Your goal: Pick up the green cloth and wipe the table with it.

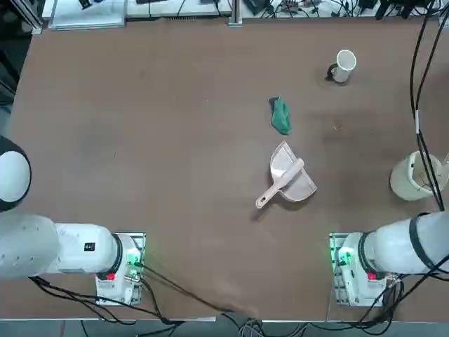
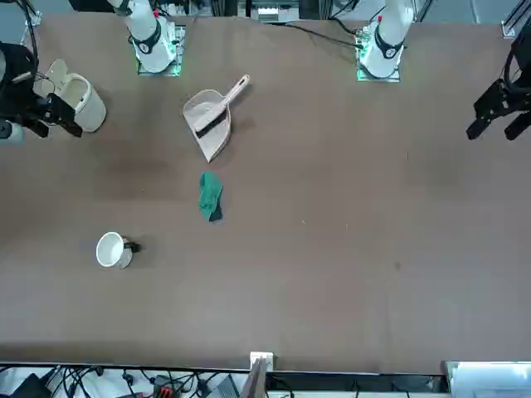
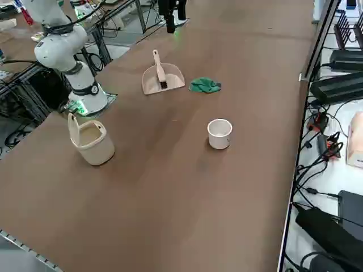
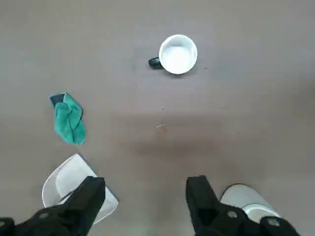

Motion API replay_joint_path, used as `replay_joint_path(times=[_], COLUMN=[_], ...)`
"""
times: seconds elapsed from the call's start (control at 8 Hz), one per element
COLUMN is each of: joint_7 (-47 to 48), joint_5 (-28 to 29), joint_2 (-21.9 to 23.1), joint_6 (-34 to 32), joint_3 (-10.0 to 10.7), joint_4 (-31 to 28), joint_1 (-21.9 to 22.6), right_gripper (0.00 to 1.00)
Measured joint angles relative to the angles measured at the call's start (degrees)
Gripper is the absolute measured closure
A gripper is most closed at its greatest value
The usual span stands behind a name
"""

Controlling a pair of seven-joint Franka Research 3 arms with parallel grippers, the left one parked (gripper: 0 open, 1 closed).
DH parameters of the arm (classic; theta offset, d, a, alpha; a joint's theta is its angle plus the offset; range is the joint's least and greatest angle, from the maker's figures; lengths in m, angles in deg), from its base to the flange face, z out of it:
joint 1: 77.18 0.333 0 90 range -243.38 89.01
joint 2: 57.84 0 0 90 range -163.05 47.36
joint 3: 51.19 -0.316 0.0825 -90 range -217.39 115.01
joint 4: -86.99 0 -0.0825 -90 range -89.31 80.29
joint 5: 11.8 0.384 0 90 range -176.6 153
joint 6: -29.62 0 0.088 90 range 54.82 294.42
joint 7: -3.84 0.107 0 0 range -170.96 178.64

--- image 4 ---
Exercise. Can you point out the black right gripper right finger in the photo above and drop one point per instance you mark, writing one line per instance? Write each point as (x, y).
(204, 201)

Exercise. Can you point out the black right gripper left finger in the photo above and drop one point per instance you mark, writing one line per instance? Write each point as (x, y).
(81, 201)

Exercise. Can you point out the green cloth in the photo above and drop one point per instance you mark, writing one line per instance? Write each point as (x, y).
(71, 125)

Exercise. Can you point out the cream plastic basket with lid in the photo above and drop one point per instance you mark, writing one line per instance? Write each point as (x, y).
(69, 172)

